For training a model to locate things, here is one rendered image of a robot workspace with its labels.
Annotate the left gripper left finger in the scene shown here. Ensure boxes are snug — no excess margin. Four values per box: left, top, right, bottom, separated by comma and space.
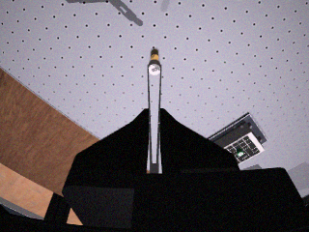
70, 108, 149, 173

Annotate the white tube carrier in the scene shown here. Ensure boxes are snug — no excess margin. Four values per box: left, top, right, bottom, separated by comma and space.
214, 123, 265, 164

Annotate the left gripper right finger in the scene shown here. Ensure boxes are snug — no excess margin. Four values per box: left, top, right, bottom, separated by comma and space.
159, 108, 240, 173

